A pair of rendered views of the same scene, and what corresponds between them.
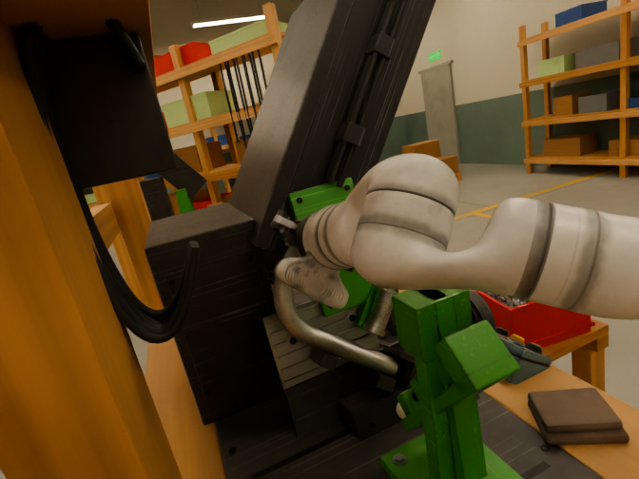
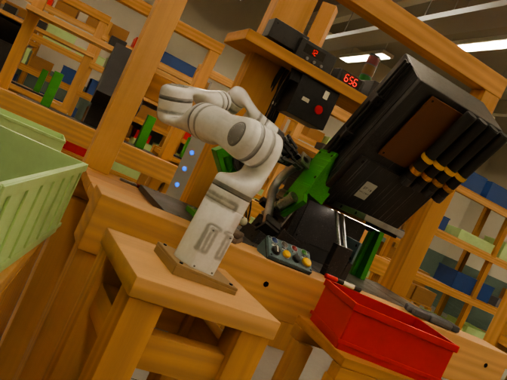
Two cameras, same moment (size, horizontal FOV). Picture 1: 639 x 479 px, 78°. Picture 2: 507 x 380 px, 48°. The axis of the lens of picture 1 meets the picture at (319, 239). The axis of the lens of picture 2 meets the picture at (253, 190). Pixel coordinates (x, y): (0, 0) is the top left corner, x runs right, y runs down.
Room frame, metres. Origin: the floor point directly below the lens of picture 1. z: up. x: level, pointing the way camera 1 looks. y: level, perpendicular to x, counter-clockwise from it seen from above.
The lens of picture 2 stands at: (0.34, -1.90, 1.10)
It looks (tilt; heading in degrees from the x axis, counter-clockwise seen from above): 2 degrees down; 86
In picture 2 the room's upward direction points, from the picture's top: 25 degrees clockwise
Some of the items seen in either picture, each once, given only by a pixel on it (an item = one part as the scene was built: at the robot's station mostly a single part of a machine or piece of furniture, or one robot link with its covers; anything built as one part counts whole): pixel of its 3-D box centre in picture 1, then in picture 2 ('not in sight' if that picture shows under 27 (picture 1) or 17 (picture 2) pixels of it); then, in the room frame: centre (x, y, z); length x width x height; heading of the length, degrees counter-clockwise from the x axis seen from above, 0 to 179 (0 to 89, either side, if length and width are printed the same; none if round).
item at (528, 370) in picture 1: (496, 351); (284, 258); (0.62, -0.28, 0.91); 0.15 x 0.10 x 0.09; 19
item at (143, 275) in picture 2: not in sight; (185, 280); (0.38, -0.69, 0.83); 0.32 x 0.32 x 0.04; 22
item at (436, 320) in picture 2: not in sight; (428, 316); (1.18, -0.07, 0.91); 0.20 x 0.11 x 0.03; 10
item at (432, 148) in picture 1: (417, 166); not in sight; (6.97, -1.98, 0.37); 1.20 x 0.80 x 0.74; 114
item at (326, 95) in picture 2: (112, 119); (306, 102); (0.54, 0.23, 1.42); 0.17 x 0.12 x 0.15; 19
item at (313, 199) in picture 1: (330, 241); (318, 179); (0.66, -0.02, 1.17); 0.13 x 0.12 x 0.20; 19
